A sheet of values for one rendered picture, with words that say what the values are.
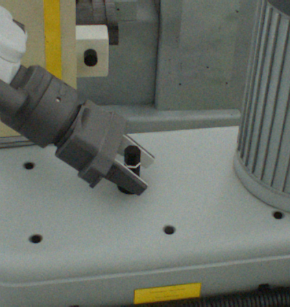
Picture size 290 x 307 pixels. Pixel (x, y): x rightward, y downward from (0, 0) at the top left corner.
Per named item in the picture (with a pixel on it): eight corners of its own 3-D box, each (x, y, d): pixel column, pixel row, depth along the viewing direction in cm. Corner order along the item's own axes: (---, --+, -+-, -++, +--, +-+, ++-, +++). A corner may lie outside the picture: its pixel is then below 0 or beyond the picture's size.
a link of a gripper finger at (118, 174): (137, 194, 98) (99, 170, 96) (151, 181, 96) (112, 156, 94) (135, 203, 96) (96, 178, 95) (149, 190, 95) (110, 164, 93)
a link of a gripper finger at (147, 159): (157, 157, 100) (120, 133, 98) (144, 171, 101) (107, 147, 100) (159, 151, 101) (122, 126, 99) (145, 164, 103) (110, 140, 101)
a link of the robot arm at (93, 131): (100, 145, 105) (30, 99, 102) (138, 103, 99) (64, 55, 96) (79, 204, 95) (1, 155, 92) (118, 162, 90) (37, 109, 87)
